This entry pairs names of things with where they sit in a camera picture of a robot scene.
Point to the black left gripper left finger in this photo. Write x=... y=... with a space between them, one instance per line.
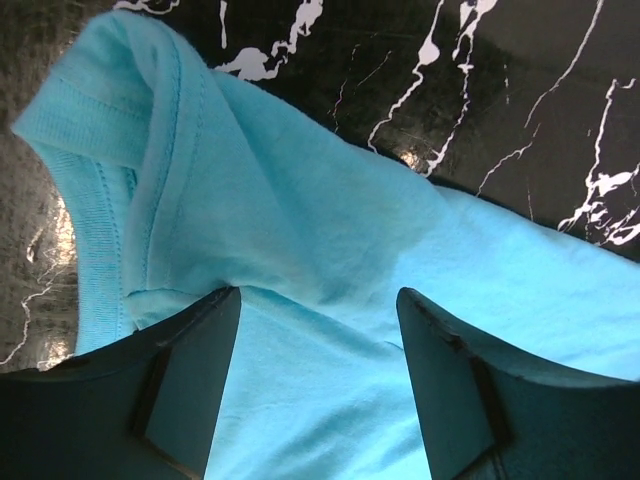
x=144 y=407

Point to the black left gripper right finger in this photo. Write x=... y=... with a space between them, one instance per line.
x=490 y=410

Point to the light cyan t shirt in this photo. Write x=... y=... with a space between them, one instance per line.
x=180 y=180

